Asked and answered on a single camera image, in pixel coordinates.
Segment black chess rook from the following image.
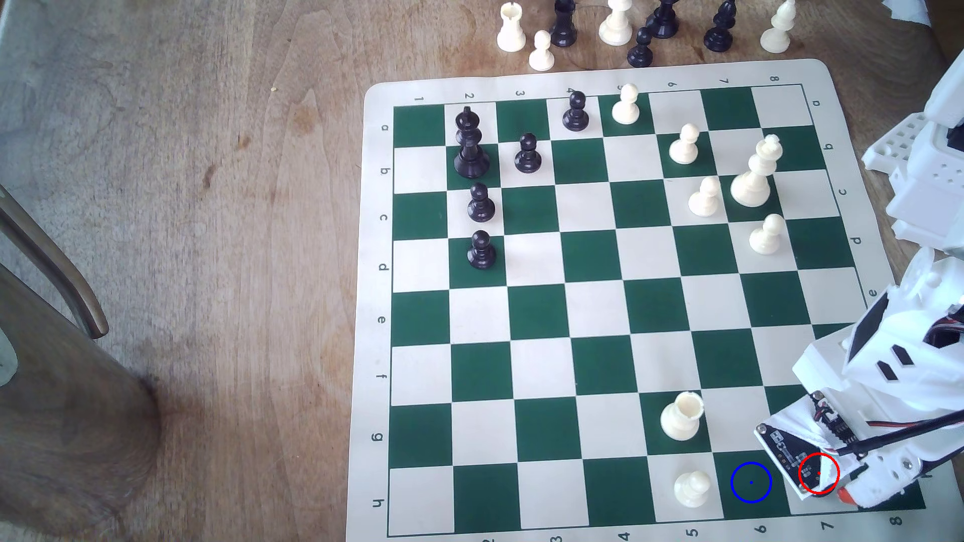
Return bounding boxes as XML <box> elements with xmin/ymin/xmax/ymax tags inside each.
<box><xmin>550</xmin><ymin>0</ymin><xmax>579</xmax><ymax>48</ymax></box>

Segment dark wooden chair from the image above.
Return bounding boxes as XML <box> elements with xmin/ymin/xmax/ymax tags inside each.
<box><xmin>0</xmin><ymin>184</ymin><xmax>164</xmax><ymax>540</ymax></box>

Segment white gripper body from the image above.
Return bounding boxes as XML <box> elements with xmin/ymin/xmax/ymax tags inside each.
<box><xmin>792</xmin><ymin>248</ymin><xmax>964</xmax><ymax>462</ymax></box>

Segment white chess king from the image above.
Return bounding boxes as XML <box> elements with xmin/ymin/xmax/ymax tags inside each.
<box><xmin>731</xmin><ymin>134</ymin><xmax>784</xmax><ymax>209</ymax></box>

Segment black chess pawn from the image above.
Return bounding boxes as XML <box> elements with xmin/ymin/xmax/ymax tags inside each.
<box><xmin>562</xmin><ymin>90</ymin><xmax>590</xmax><ymax>132</ymax></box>
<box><xmin>514</xmin><ymin>133</ymin><xmax>543</xmax><ymax>175</ymax></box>
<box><xmin>467</xmin><ymin>230</ymin><xmax>498</xmax><ymax>271</ymax></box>
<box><xmin>467</xmin><ymin>183</ymin><xmax>497</xmax><ymax>223</ymax></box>
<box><xmin>627</xmin><ymin>27</ymin><xmax>655</xmax><ymax>69</ymax></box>

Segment white chess bishop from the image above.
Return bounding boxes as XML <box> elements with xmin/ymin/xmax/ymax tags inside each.
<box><xmin>760</xmin><ymin>0</ymin><xmax>798</xmax><ymax>55</ymax></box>

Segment black camera cable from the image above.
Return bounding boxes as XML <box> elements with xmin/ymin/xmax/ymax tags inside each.
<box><xmin>834</xmin><ymin>410</ymin><xmax>964</xmax><ymax>457</ymax></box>

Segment white chess pawn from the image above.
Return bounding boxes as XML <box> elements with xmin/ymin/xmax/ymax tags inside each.
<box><xmin>529</xmin><ymin>30</ymin><xmax>556</xmax><ymax>72</ymax></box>
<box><xmin>687</xmin><ymin>176</ymin><xmax>722</xmax><ymax>218</ymax></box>
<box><xmin>673</xmin><ymin>470</ymin><xmax>712</xmax><ymax>509</ymax></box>
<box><xmin>669</xmin><ymin>123</ymin><xmax>700</xmax><ymax>166</ymax></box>
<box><xmin>612</xmin><ymin>83</ymin><xmax>641</xmax><ymax>126</ymax></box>
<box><xmin>749</xmin><ymin>214</ymin><xmax>786</xmax><ymax>256</ymax></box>

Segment black chess king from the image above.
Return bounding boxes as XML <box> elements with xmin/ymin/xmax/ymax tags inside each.
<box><xmin>453</xmin><ymin>106</ymin><xmax>491</xmax><ymax>180</ymax></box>

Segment black chess queen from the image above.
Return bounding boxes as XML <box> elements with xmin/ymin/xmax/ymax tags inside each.
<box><xmin>646</xmin><ymin>0</ymin><xmax>681</xmax><ymax>40</ymax></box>

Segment white crumpled tissue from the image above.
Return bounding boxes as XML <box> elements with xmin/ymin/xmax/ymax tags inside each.
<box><xmin>881</xmin><ymin>0</ymin><xmax>935</xmax><ymax>28</ymax></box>

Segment tall white chess piece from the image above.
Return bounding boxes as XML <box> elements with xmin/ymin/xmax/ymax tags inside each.
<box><xmin>598</xmin><ymin>0</ymin><xmax>634</xmax><ymax>48</ymax></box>

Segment gripper camera circuit board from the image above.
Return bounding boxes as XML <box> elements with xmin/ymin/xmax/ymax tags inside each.
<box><xmin>755</xmin><ymin>391</ymin><xmax>838</xmax><ymax>499</ymax></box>

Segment red black servo wires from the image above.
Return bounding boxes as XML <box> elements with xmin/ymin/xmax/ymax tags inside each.
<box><xmin>925</xmin><ymin>305</ymin><xmax>964</xmax><ymax>351</ymax></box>

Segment green white chess mat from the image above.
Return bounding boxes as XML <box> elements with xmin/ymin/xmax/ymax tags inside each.
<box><xmin>345</xmin><ymin>59</ymin><xmax>964</xmax><ymax>542</ymax></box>

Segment black chess bishop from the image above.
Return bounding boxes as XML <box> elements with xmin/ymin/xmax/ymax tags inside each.
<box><xmin>704</xmin><ymin>0</ymin><xmax>738</xmax><ymax>54</ymax></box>

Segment white chess rook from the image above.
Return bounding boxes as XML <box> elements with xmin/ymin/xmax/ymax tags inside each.
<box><xmin>496</xmin><ymin>2</ymin><xmax>527</xmax><ymax>54</ymax></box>
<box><xmin>660</xmin><ymin>391</ymin><xmax>706</xmax><ymax>442</ymax></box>

